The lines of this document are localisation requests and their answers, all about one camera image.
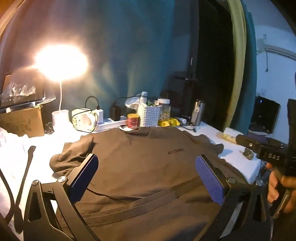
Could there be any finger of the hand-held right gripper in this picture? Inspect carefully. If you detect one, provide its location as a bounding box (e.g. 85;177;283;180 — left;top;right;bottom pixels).
236;134;287;156

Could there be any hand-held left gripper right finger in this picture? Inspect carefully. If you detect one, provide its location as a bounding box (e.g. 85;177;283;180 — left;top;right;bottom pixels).
195;154;271;241

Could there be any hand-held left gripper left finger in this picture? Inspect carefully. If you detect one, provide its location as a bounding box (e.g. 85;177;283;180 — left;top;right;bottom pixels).
23;153;100;241

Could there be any brown t-shirt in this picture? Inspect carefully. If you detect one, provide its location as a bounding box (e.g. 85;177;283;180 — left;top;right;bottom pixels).
50;127;253;241

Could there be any person's right hand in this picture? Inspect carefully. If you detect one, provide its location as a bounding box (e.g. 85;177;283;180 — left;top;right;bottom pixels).
266;162;296;214

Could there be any black electronic box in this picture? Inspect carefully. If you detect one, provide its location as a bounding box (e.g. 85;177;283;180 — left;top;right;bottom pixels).
251;96;281;134

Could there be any white mug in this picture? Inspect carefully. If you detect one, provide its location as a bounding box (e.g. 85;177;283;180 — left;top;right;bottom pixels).
72;108;96;132

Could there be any steel thermos bottle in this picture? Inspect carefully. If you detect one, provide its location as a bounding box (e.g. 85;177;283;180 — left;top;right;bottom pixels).
190;100;206;132

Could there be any white power strip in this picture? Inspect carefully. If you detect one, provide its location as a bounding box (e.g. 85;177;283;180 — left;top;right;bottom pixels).
96;117;129;131

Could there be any white desk lamp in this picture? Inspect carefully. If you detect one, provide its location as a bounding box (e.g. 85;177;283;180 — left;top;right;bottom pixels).
35;44;89;133

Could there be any white charger plug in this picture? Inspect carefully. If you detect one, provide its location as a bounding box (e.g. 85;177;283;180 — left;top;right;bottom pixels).
94;109;104;124

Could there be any yellow snack packet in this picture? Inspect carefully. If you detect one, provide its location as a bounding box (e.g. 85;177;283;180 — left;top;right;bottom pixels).
158;118;181;127

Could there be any black power adapter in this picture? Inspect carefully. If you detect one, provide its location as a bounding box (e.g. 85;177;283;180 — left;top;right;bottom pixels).
110;105;121;121

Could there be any teal curtain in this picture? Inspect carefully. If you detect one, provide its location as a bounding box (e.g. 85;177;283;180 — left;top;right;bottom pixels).
5;0;199;130
239;9;258;135

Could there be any red tin can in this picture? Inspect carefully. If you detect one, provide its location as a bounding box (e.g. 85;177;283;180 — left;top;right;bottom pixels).
127;113;140;129

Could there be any glass jar white lid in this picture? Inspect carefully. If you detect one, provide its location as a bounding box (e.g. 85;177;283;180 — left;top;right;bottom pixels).
157;98;171;122

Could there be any cardboard box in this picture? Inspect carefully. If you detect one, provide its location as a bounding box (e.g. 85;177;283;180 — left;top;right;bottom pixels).
0;105;45;138

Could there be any white plastic basket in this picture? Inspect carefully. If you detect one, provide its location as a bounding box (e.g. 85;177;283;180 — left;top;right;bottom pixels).
137;105;162;127

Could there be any crumpled white tissue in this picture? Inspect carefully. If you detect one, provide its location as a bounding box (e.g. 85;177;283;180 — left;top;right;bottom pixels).
125;93;142;109

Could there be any clear plastic bag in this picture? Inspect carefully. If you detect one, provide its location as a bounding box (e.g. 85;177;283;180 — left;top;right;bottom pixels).
9;82;37;97

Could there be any black strap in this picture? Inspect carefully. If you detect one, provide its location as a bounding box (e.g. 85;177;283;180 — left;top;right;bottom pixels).
14;146;37;229

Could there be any black charger cable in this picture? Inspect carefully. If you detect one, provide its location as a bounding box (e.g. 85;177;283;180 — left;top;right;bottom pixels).
85;95;100;111

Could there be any black braided cable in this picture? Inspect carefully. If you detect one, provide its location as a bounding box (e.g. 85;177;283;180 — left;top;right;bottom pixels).
0;167;16;230

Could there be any pale yellow door frame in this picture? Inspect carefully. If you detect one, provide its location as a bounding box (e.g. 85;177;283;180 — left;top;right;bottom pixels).
225;0;250;131

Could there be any black adapter cable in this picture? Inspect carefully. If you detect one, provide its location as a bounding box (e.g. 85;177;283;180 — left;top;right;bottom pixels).
112;96;140;107

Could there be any white wall conduit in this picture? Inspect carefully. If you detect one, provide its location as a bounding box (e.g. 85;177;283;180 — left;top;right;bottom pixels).
255;34;296;71

